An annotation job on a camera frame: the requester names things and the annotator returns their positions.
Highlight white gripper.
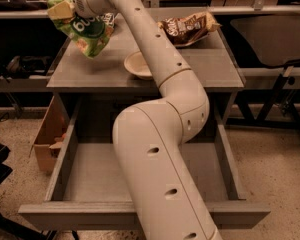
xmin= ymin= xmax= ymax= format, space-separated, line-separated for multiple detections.
xmin=47 ymin=0 xmax=94 ymax=20

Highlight green rice chip bag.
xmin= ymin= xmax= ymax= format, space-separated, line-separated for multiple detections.
xmin=47 ymin=0 xmax=114 ymax=58

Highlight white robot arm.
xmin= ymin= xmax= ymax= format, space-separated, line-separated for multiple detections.
xmin=48 ymin=0 xmax=222 ymax=240

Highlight blue chip bag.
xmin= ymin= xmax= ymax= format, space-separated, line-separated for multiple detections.
xmin=102 ymin=13 xmax=116 ymax=27

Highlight grey cabinet with counter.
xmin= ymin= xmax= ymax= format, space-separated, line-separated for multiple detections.
xmin=48 ymin=8 xmax=243 ymax=143

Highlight brown chip bag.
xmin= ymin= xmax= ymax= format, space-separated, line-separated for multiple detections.
xmin=158 ymin=12 xmax=220 ymax=48

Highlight open grey top drawer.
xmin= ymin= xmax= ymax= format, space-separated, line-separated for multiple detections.
xmin=19 ymin=96 xmax=270 ymax=230

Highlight metal shelf rack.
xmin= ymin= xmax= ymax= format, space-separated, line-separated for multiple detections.
xmin=0 ymin=0 xmax=300 ymax=93

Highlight black headphones on shelf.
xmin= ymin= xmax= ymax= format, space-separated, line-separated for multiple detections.
xmin=0 ymin=56 xmax=53 ymax=80

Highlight white paper bowl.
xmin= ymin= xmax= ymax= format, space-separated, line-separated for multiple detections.
xmin=124 ymin=51 xmax=152 ymax=80

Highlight cardboard box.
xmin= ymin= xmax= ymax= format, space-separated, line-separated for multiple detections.
xmin=33 ymin=96 xmax=69 ymax=174

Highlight black equipment on left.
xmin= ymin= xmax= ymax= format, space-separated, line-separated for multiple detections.
xmin=0 ymin=113 xmax=57 ymax=240

